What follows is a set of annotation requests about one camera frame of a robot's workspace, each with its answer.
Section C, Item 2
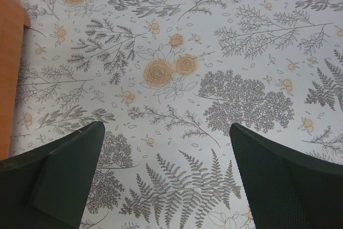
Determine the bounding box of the floral table cloth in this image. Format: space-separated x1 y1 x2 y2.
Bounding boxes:
10 0 342 228

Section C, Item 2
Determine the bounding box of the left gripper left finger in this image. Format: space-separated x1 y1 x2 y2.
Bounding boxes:
1 121 105 228

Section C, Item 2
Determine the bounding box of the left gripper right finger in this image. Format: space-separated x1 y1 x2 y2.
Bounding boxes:
229 123 342 228

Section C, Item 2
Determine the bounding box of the orange plastic tub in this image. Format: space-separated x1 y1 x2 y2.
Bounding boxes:
0 0 31 160

